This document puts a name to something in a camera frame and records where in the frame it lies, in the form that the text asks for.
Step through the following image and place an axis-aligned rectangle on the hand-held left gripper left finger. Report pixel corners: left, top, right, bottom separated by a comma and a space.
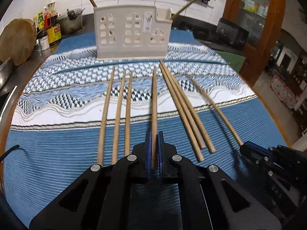
29, 131, 153, 230

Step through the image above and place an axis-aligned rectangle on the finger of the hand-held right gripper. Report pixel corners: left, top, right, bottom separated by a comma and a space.
244, 141, 301, 164
239, 146, 301, 209

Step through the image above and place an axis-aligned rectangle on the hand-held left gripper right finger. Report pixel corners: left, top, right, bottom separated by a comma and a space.
157, 131, 281, 230

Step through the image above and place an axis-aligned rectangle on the beige plastic chopstick holder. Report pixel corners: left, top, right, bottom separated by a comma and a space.
93, 6, 173, 60

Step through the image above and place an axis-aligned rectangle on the pink floral fabric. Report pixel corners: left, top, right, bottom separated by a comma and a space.
270, 74, 302, 110

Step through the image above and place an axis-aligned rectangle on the blue white patterned mat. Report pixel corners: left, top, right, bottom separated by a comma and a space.
4, 27, 289, 230

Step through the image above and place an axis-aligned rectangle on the green drawer cabinet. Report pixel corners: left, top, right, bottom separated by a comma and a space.
217, 50, 246, 74

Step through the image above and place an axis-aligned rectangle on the wooden glass door cabinet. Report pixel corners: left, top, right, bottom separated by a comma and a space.
222, 0, 287, 87

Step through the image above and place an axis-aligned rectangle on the black countertop appliance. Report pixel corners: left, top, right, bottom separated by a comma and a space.
216, 18, 249, 50

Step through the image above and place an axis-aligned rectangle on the black gas stove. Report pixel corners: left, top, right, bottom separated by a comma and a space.
173, 20, 217, 45

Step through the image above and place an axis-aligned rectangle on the white green box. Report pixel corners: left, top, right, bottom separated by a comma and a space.
243, 0, 256, 12

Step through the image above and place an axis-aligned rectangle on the dark soy sauce bottle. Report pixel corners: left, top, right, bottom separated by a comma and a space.
44, 12, 62, 46

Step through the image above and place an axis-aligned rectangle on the white shaker jar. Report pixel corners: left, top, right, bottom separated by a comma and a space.
38, 32, 50, 51

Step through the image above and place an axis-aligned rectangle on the black kitchen sink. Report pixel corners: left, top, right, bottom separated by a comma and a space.
0, 84, 19, 135

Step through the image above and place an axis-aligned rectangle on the metal cooking pot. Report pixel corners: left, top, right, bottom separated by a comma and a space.
59, 8, 84, 35

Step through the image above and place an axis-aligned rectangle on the metal colander bowl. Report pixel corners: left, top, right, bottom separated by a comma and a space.
0, 57, 13, 90

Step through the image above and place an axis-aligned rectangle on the yellow cap sauce bottle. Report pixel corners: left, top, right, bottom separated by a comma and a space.
37, 11, 45, 32

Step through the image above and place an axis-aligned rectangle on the round wooden cutting board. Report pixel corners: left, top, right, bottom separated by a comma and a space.
0, 18, 37, 67

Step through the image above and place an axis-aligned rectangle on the noodle packet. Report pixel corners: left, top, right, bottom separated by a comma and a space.
46, 2, 57, 15

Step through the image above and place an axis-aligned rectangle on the black cable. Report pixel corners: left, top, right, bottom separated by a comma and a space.
0, 145, 20, 164

